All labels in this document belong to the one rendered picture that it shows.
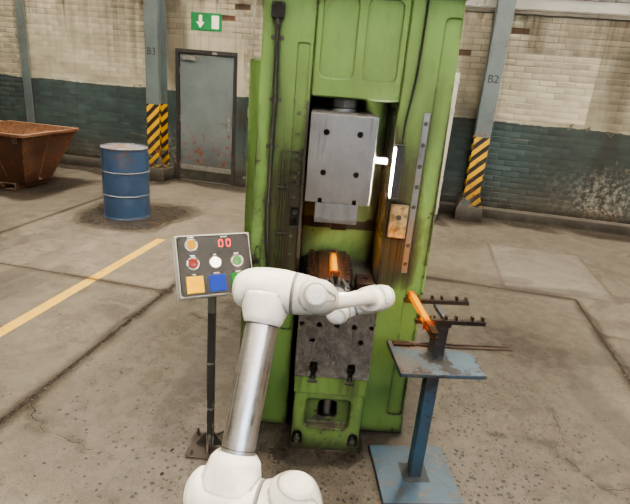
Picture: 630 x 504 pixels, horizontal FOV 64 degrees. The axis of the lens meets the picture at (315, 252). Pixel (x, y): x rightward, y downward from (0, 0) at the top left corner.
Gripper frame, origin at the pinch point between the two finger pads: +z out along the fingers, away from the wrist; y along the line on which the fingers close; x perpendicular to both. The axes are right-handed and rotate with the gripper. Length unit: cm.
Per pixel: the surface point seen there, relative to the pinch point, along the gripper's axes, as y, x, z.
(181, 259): -69, 9, -15
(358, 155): 5, 58, 6
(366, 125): 7, 71, 6
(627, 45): 397, 158, 529
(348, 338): 9.6, -31.6, -0.9
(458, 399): 92, -102, 57
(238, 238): -46.4, 15.9, -0.6
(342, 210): 0.6, 31.7, 5.5
